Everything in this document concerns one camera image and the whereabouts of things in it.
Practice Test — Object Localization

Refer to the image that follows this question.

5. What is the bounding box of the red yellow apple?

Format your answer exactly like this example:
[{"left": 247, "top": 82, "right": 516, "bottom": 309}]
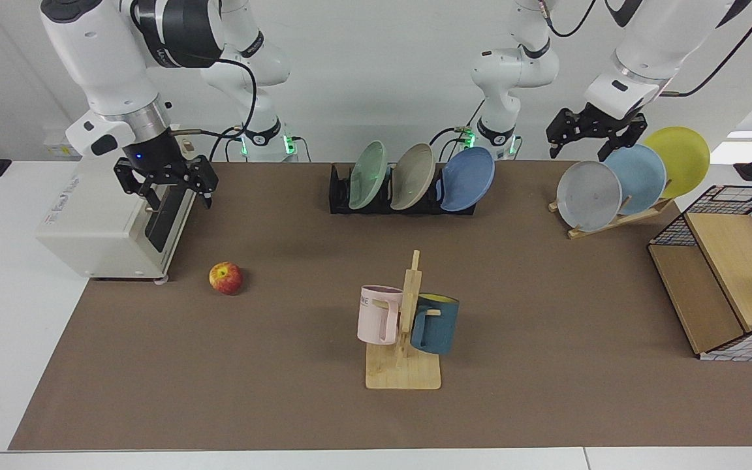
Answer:
[{"left": 209, "top": 262, "right": 244, "bottom": 296}]

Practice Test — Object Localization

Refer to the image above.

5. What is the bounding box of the light blue plate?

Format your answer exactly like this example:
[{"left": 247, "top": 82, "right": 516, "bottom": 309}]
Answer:
[{"left": 603, "top": 144, "right": 667, "bottom": 215}]

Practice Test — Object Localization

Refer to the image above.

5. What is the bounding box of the grey plate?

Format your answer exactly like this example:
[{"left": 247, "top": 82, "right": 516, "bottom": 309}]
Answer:
[{"left": 556, "top": 161, "right": 623, "bottom": 232}]

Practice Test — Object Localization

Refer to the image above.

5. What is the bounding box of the yellow plate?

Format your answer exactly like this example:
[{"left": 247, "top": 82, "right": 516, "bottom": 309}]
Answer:
[{"left": 642, "top": 127, "right": 711, "bottom": 200}]

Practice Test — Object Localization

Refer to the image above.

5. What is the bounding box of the wooden plate rack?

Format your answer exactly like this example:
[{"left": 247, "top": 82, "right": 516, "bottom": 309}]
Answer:
[{"left": 549, "top": 196, "right": 676, "bottom": 240}]

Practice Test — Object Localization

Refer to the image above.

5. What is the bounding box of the black dish rack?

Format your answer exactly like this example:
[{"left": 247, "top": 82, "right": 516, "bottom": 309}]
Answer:
[{"left": 329, "top": 163, "right": 478, "bottom": 216}]

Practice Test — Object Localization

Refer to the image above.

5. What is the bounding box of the beige plate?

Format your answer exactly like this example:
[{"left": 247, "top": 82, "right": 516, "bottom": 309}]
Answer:
[{"left": 390, "top": 143, "right": 437, "bottom": 211}]

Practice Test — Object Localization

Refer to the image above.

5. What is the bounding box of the pale green plate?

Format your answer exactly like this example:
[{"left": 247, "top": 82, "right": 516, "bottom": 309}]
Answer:
[{"left": 348, "top": 140, "right": 390, "bottom": 210}]

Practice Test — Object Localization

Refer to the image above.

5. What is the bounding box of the pale toaster oven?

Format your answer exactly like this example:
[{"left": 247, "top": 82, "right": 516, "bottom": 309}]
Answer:
[{"left": 35, "top": 157, "right": 197, "bottom": 283}]

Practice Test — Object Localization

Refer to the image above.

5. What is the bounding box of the brown table cloth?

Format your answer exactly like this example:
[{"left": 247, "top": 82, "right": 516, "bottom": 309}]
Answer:
[{"left": 8, "top": 161, "right": 752, "bottom": 451}]

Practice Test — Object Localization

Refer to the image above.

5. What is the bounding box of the pink cup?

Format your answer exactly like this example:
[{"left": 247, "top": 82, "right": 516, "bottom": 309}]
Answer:
[{"left": 357, "top": 285, "right": 404, "bottom": 345}]

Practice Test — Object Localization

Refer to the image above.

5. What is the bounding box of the dark teal cup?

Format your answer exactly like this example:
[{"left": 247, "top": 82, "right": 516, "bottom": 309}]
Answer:
[{"left": 409, "top": 293, "right": 460, "bottom": 356}]

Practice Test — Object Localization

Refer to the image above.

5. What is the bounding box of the wooden cup stand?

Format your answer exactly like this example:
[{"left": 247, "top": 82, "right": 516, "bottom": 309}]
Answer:
[{"left": 366, "top": 250, "right": 443, "bottom": 390}]

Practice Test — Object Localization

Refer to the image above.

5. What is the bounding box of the white wall socket box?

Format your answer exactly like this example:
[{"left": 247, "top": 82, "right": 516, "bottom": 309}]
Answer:
[{"left": 43, "top": 134, "right": 83, "bottom": 159}]

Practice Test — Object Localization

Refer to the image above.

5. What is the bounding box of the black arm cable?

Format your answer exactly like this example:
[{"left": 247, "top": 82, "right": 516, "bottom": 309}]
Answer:
[
  {"left": 660, "top": 0, "right": 752, "bottom": 99},
  {"left": 174, "top": 57, "right": 259, "bottom": 163},
  {"left": 541, "top": 0, "right": 597, "bottom": 38}
]

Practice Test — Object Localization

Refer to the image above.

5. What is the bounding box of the wire basket with wooden floor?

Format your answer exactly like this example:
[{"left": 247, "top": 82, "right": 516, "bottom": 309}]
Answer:
[{"left": 648, "top": 185, "right": 752, "bottom": 362}]

